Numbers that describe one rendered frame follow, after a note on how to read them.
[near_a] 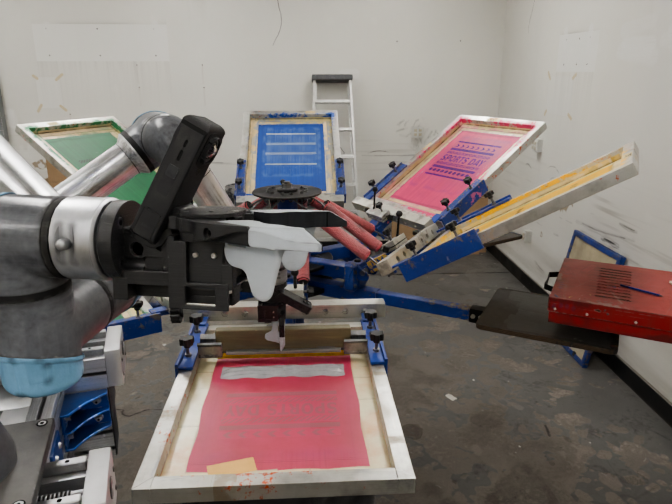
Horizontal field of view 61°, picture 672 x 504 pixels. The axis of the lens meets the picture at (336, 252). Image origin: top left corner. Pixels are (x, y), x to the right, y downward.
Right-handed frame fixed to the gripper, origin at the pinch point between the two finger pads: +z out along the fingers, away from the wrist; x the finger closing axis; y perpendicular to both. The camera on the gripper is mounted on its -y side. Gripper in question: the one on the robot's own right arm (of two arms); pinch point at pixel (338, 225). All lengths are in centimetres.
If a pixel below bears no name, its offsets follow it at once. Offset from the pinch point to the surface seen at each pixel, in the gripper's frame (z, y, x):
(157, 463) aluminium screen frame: -46, 61, -60
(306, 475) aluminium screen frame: -14, 61, -61
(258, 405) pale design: -32, 60, -91
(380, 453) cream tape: 1, 62, -76
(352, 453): -5, 63, -75
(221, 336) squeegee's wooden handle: -49, 49, -111
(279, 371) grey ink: -31, 57, -108
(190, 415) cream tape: -48, 61, -84
